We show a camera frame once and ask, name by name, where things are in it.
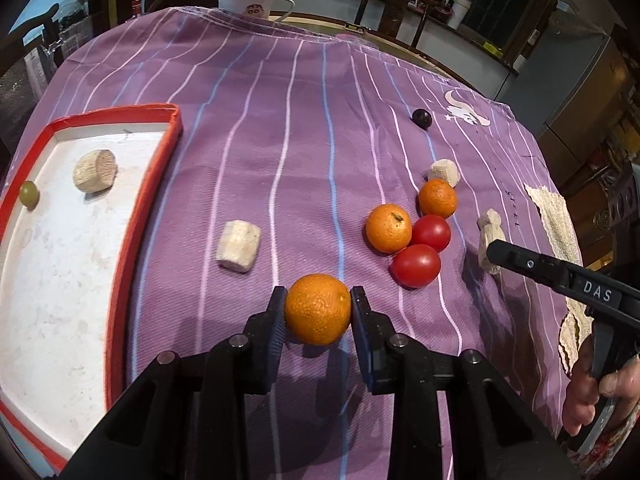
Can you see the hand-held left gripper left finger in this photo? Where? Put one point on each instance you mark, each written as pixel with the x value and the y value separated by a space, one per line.
pixel 275 332

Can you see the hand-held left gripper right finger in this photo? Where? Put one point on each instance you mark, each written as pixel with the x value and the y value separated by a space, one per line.
pixel 361 332

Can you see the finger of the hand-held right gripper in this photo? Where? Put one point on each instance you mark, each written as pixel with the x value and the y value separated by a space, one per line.
pixel 525 262

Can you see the orange mandarin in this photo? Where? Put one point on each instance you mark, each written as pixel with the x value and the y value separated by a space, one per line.
pixel 388 228
pixel 438 198
pixel 317 310

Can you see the red tomato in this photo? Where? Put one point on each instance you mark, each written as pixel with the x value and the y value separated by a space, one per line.
pixel 432 231
pixel 415 266

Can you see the red rimmed white tray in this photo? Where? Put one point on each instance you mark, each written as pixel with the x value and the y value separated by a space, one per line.
pixel 65 285

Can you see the person's right hand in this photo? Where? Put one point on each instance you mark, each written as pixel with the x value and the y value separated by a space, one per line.
pixel 582 400

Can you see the beige loofah cloth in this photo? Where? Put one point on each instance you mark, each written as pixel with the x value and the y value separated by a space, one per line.
pixel 555 220

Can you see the dark purple grape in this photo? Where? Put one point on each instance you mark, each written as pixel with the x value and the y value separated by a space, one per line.
pixel 422 118

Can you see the grey refrigerator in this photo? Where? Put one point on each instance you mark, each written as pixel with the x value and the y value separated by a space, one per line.
pixel 580 75

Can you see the purple striped cloth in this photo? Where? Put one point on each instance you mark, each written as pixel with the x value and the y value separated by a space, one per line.
pixel 280 135

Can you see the white tumbler with straw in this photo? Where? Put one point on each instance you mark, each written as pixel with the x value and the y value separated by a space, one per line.
pixel 457 10

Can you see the green grape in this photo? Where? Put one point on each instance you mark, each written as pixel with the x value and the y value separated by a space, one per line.
pixel 29 195

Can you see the dark wooden chair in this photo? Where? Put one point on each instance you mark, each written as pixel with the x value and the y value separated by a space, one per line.
pixel 395 7

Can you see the white mug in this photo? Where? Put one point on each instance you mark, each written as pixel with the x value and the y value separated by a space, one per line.
pixel 247 0

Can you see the curved wooden chair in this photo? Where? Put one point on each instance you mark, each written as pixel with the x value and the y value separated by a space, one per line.
pixel 30 22

